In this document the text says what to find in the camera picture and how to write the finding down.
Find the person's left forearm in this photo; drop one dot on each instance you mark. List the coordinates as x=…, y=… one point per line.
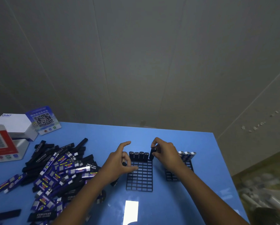
x=81, y=203

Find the blue code sign stand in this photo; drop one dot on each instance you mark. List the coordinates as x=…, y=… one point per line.
x=42, y=119

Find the person's right forearm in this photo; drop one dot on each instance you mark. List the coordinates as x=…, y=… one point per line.
x=210, y=201

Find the black grid tray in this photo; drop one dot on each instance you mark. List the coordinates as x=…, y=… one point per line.
x=170, y=176
x=140, y=180

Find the person's left hand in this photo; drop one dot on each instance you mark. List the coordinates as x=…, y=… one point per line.
x=114, y=168

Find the white cardboard box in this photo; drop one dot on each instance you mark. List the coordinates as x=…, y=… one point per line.
x=13, y=122

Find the crumpled clear plastic bags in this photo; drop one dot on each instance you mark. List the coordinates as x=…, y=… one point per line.
x=264, y=201

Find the pile of mixed lighters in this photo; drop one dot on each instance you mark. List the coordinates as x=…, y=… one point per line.
x=48, y=173

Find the row of blue lighters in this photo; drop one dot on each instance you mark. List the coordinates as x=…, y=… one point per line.
x=188, y=155

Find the person's right hand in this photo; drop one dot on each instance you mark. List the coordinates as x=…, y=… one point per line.
x=169, y=156

